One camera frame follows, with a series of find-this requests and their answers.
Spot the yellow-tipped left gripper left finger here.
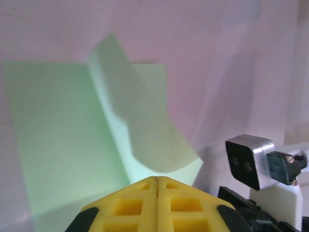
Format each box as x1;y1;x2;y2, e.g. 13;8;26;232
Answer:
64;175;158;232

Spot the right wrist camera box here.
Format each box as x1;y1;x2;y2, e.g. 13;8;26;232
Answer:
225;134;276;191

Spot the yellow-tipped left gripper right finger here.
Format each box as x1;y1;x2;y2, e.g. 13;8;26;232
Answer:
156;175;253;232

